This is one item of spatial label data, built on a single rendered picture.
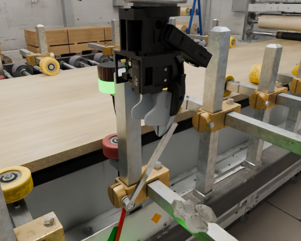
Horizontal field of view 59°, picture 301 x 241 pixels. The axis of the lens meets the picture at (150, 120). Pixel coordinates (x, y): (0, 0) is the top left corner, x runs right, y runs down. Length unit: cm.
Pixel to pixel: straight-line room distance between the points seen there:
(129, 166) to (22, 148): 28
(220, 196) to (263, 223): 103
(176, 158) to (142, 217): 40
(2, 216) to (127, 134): 24
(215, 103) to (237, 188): 32
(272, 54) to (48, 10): 739
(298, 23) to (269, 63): 196
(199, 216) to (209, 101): 29
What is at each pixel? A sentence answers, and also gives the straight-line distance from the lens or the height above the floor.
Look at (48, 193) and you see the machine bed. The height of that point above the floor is 77.
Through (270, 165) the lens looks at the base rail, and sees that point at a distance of 102.
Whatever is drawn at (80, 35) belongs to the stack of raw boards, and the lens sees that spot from 689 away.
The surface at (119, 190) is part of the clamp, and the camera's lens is 56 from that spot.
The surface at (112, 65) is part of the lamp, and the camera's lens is 51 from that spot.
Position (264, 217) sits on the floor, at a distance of 188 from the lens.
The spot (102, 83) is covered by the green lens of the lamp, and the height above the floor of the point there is 108.
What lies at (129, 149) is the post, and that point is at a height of 96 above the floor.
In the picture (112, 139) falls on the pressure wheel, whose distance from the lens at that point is 67.
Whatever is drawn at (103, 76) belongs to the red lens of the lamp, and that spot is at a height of 109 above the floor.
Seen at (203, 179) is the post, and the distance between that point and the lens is 76.
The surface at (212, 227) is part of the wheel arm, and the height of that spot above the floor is 86.
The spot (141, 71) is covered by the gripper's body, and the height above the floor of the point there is 113.
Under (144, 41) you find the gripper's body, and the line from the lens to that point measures 38.
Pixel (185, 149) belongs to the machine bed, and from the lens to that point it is 99.
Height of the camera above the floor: 122
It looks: 24 degrees down
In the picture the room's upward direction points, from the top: straight up
